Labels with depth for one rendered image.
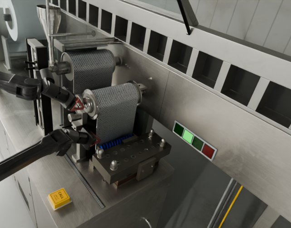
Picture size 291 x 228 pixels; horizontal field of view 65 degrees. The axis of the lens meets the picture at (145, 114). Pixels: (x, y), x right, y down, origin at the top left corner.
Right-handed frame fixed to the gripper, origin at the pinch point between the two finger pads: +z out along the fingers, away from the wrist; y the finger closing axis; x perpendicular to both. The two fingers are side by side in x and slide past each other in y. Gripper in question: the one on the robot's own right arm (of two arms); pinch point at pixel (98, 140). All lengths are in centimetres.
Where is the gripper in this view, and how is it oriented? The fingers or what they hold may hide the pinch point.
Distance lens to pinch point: 118.2
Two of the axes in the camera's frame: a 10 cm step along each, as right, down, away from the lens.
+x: 5.1, -8.5, -1.5
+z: 5.7, 2.0, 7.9
